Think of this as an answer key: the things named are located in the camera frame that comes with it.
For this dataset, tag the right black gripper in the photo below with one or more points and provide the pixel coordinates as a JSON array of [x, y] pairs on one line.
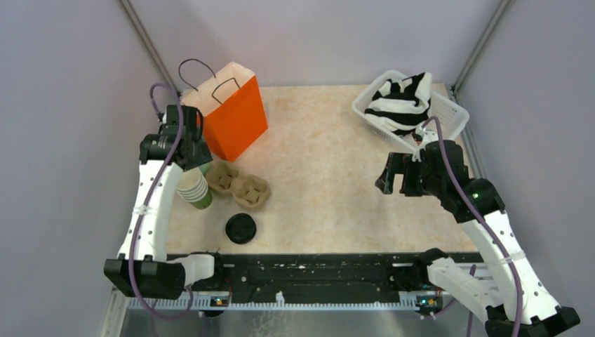
[[385, 182]]

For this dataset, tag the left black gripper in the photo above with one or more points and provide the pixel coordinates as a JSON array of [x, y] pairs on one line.
[[203, 155]]

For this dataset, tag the stack of green paper cups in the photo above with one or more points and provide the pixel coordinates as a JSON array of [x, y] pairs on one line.
[[193, 188]]

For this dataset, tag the stack of black cup lids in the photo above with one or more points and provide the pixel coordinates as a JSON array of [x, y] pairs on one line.
[[241, 228]]

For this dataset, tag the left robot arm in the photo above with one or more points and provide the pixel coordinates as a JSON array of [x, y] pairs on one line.
[[141, 267]]

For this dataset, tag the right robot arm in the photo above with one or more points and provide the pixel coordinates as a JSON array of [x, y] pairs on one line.
[[519, 305]]

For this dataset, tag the orange paper bag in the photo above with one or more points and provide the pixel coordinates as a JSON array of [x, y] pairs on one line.
[[232, 109]]

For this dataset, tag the brown cardboard cup carrier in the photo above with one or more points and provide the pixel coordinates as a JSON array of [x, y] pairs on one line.
[[248, 191]]

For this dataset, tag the black and white striped cloth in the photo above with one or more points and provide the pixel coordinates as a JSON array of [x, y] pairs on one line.
[[401, 106]]

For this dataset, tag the white plastic basket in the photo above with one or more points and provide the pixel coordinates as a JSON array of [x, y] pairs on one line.
[[452, 117]]

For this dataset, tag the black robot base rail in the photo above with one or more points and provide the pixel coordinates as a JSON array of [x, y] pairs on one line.
[[327, 278]]

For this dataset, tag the white cable duct strip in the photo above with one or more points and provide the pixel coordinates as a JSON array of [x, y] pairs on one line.
[[205, 302]]

